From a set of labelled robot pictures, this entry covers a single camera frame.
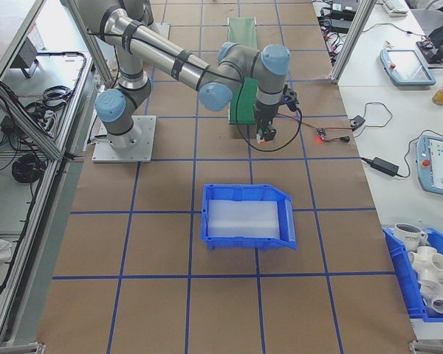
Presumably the blue parts bin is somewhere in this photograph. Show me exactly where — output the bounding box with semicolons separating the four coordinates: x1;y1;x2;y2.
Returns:
381;223;443;322

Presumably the red conveyor wire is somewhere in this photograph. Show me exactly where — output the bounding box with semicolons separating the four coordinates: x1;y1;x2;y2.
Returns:
278;112;318;133

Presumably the black cable coil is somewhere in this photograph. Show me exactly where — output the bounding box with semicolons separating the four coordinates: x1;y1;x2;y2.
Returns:
40;86;77;122
11;152;47;184

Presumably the white PVC pipe fitting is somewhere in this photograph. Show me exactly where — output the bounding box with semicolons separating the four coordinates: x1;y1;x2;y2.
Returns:
419;279;443;317
407;245;443;283

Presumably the green conveyor belt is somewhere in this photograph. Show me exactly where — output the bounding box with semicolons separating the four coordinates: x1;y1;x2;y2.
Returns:
226;16;260;126

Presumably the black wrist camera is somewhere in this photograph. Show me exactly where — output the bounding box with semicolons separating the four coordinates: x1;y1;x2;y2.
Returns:
281;86;301;112

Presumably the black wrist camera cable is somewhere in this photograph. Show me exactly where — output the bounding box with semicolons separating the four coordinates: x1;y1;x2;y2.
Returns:
235;105;303;153

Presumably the white mug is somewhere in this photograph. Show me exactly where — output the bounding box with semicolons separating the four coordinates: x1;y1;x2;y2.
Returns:
394;223;429;249

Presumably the large black power brick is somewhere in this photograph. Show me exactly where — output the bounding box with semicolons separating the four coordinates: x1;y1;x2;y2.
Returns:
330;0;360;16

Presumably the blue bin with foam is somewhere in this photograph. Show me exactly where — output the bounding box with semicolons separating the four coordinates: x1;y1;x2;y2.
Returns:
200;183;298;252

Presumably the aluminium profile post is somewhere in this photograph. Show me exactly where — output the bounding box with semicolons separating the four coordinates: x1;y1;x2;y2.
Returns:
329;0;378;85

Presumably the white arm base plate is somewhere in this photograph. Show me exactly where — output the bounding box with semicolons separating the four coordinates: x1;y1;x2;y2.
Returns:
151;22;172;42
91;114;158;164

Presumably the white keyboard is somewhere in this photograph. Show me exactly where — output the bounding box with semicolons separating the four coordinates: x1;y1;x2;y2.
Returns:
382;0;410;18

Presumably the black power adapter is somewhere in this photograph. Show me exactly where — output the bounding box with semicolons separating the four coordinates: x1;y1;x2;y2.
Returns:
360;156;402;178
328;17;357;32

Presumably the power strip with plugs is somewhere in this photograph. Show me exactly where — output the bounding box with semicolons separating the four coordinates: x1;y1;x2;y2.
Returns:
318;14;351;68

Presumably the aluminium profile bar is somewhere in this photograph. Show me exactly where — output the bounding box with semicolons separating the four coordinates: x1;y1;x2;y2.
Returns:
408;339;443;354
0;341;46;354

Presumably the grey box on stand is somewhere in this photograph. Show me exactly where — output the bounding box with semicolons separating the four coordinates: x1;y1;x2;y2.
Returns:
10;35;42;79

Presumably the light blue teach pendant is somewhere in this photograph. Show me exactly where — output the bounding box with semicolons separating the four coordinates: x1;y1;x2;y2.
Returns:
412;132;443;195
378;47;438;89

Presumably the V-shaped metal bar frame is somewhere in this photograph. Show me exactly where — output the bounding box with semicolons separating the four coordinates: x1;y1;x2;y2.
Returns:
0;0;110;346

